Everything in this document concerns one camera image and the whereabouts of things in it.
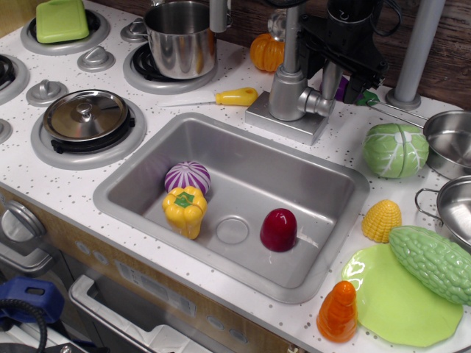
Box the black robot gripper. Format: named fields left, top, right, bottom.
left=298, top=1, right=389, bottom=104

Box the silver toy faucet with lever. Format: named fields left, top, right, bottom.
left=245, top=4, right=342, bottom=146

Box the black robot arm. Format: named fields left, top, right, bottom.
left=269, top=1, right=402, bottom=112

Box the grey vertical pole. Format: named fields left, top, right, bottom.
left=386, top=0, right=445, bottom=111

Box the purple toy eggplant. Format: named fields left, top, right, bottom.
left=335, top=76, right=380, bottom=106

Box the orange toy pumpkin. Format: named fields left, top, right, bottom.
left=249, top=33, right=285, bottom=72

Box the green toy cabbage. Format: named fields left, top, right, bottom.
left=362, top=124, right=429, bottom=179

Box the silver toy sink basin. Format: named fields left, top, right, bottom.
left=93, top=113, right=369, bottom=304

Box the steel frying pan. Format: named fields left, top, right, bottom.
left=366, top=99, right=470, bottom=179

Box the yellow toy corn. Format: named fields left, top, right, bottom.
left=361, top=199, right=402, bottom=243

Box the tall steel pot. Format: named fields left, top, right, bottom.
left=144, top=1, right=217, bottom=80

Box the dark red toy beet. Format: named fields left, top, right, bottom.
left=260, top=208, right=297, bottom=252

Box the purple striped toy onion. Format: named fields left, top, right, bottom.
left=164, top=161, right=211, bottom=195

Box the grey stove knob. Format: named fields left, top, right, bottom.
left=77, top=46, right=116, bottom=72
left=120, top=18, right=148, bottom=43
left=26, top=79, right=68, bottom=107

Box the yellow toy bell pepper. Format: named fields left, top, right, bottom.
left=162, top=186, right=208, bottom=240

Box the green toy bitter melon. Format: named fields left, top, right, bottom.
left=389, top=226, right=470, bottom=306

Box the light green toy plate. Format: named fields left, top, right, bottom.
left=341, top=244, right=464, bottom=347

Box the orange toy carrot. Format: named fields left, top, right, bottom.
left=316, top=281, right=358, bottom=343

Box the steel pot lid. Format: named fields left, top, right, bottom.
left=42, top=89, right=129, bottom=142

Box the green toy cutting board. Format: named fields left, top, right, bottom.
left=36, top=0, right=89, bottom=44

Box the grey round oven dial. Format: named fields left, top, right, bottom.
left=1, top=200, right=46, bottom=243

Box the yellow handled toy knife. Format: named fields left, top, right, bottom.
left=157, top=88, right=258, bottom=107

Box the steel pot with handle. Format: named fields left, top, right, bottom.
left=414, top=176, right=471, bottom=253

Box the grey oven door handle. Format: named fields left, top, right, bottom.
left=69, top=275, right=207, bottom=352

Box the blue clamp with black cable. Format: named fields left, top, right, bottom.
left=1, top=277, right=65, bottom=352

